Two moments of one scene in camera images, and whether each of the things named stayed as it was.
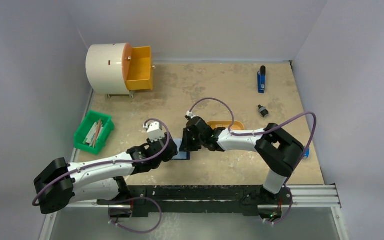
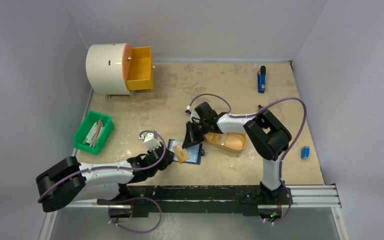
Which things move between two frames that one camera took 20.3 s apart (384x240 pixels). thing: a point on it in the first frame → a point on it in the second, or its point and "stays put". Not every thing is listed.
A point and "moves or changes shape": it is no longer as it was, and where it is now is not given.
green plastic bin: x=93 y=132 stays put
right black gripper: x=185 y=140 → x=192 y=131
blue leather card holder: x=181 y=155 moves or changes shape
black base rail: x=141 y=200 stays put
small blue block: x=307 y=152 stays put
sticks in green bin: x=92 y=137 stays put
